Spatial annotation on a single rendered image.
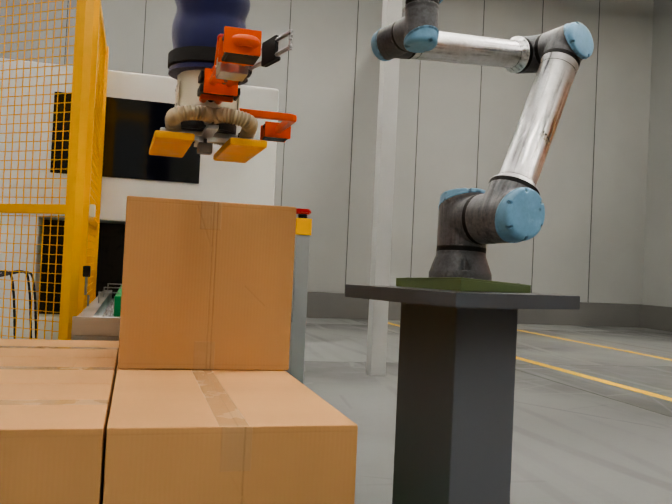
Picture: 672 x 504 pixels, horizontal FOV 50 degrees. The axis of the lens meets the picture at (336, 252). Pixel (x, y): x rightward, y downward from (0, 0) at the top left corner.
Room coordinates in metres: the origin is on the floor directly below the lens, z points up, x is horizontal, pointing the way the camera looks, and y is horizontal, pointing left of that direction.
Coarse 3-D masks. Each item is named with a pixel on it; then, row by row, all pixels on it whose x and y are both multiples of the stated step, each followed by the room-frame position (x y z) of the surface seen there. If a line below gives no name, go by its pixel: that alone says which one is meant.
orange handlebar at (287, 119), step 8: (232, 40) 1.41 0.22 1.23; (240, 40) 1.40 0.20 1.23; (248, 40) 1.40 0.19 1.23; (256, 40) 1.41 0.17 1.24; (216, 80) 1.68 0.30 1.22; (224, 80) 1.67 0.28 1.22; (248, 112) 2.10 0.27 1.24; (256, 112) 2.10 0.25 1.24; (264, 112) 2.11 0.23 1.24; (272, 112) 2.12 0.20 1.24; (280, 112) 2.13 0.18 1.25; (280, 120) 2.14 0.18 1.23; (288, 120) 2.14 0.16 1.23; (296, 120) 2.15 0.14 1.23; (280, 128) 2.27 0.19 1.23
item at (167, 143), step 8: (160, 136) 1.83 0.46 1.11; (168, 136) 1.84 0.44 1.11; (176, 136) 1.84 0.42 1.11; (184, 136) 1.85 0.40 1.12; (192, 136) 1.85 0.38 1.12; (152, 144) 1.96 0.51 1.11; (160, 144) 1.94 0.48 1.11; (168, 144) 1.93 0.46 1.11; (176, 144) 1.93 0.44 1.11; (184, 144) 1.92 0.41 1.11; (152, 152) 2.09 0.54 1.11; (160, 152) 2.09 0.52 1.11; (168, 152) 2.08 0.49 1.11; (176, 152) 2.07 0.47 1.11; (184, 152) 2.06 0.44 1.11
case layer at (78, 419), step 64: (0, 384) 1.41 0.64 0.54; (64, 384) 1.44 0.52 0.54; (128, 384) 1.48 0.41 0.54; (192, 384) 1.51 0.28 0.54; (256, 384) 1.55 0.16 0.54; (0, 448) 1.06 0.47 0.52; (64, 448) 1.08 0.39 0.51; (128, 448) 1.10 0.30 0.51; (192, 448) 1.13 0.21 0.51; (256, 448) 1.16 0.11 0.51; (320, 448) 1.18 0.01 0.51
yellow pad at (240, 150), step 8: (224, 144) 1.98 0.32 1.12; (232, 144) 1.89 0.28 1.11; (240, 144) 1.89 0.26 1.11; (248, 144) 1.90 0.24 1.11; (256, 144) 1.90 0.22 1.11; (264, 144) 1.91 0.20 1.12; (216, 152) 2.14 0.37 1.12; (224, 152) 2.03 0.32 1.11; (232, 152) 2.02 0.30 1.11; (240, 152) 2.01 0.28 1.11; (248, 152) 2.01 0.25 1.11; (256, 152) 2.00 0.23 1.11; (216, 160) 2.20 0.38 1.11; (224, 160) 2.19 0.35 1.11; (232, 160) 2.18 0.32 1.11; (240, 160) 2.17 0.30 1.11; (248, 160) 2.17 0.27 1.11
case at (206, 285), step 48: (144, 240) 1.69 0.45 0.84; (192, 240) 1.71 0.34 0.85; (240, 240) 1.74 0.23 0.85; (288, 240) 1.77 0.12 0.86; (144, 288) 1.69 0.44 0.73; (192, 288) 1.71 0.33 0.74; (240, 288) 1.74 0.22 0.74; (288, 288) 1.77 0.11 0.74; (144, 336) 1.69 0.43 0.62; (192, 336) 1.72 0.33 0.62; (240, 336) 1.74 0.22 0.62; (288, 336) 1.77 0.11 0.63
